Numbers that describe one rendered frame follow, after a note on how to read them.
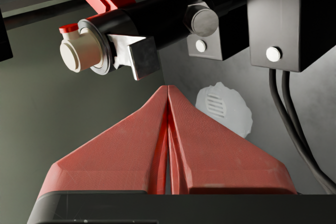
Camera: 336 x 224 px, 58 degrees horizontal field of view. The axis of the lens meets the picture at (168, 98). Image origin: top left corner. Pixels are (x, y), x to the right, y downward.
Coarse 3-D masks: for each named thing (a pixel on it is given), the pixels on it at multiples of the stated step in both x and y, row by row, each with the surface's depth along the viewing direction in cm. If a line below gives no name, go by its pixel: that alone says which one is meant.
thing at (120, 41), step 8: (112, 40) 13; (120, 40) 13; (128, 40) 13; (136, 40) 12; (152, 40) 12; (120, 48) 13; (112, 56) 14; (120, 56) 14; (128, 56) 13; (120, 64) 14; (128, 64) 13
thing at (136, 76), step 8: (144, 40) 11; (128, 48) 11; (136, 48) 11; (144, 48) 11; (152, 48) 12; (136, 56) 11; (144, 56) 12; (152, 56) 12; (136, 64) 11; (144, 64) 12; (152, 64) 12; (136, 72) 11; (144, 72) 12; (152, 72) 12
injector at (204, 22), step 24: (144, 0) 16; (168, 0) 16; (192, 0) 17; (216, 0) 19; (240, 0) 20; (96, 24) 14; (120, 24) 14; (144, 24) 15; (168, 24) 16; (192, 24) 15; (216, 24) 15; (96, 72) 15
